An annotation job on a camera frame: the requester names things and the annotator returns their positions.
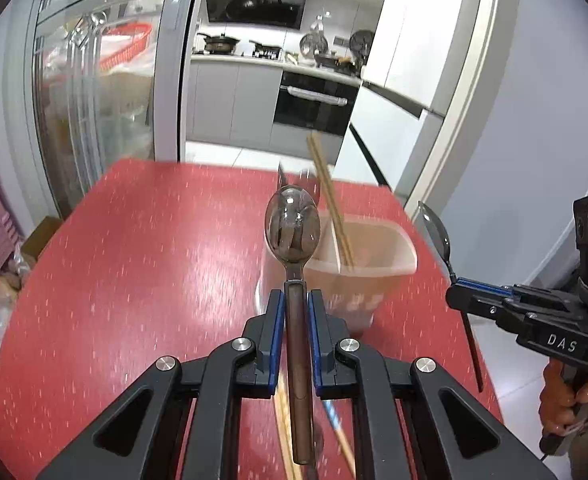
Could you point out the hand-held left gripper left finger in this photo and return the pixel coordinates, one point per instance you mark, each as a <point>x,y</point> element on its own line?
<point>275,330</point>

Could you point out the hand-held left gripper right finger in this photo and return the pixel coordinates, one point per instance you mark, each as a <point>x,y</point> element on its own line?
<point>316,330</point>

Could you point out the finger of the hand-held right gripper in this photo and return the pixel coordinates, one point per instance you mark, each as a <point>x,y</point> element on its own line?
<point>548,294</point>
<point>478,305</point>

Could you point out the beige plastic cutlery holder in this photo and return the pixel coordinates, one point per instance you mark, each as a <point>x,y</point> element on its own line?
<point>363,280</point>

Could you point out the yellow patterned wooden chopstick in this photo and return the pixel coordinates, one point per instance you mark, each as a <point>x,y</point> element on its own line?
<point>279,417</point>

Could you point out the blue patterned wooden chopstick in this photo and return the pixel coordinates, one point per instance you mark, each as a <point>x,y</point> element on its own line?
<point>339,435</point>

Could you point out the person's right hand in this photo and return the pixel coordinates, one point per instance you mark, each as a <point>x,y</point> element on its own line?
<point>556,405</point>

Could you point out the black built-in oven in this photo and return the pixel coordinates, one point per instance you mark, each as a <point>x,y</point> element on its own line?
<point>314,105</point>

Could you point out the grey kitchen counter cabinet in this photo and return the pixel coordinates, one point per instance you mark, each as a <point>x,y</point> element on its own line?
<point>234,100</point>

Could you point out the open cardboard box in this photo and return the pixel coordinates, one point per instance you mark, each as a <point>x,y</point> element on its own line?
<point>41,240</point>

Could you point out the dark wok with food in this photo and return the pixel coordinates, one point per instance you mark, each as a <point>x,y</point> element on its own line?
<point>330,61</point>

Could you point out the white refrigerator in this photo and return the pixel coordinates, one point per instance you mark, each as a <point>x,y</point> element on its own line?
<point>413,35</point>

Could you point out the black frying pan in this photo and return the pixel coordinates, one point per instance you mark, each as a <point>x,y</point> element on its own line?
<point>265,50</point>

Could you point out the glass sliding door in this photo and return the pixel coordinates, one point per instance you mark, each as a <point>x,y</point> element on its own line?
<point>99,110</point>

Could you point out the small grey table fan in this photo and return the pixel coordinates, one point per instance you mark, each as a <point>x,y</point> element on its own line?
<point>313,44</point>

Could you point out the black round fan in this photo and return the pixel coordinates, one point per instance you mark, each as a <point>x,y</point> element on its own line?
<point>361,44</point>

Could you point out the black wok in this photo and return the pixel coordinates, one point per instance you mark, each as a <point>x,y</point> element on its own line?
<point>217,44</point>

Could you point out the red plastic basket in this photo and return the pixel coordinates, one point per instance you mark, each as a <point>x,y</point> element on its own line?
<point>129,45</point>

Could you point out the black range hood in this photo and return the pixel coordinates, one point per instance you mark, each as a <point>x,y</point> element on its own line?
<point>256,2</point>

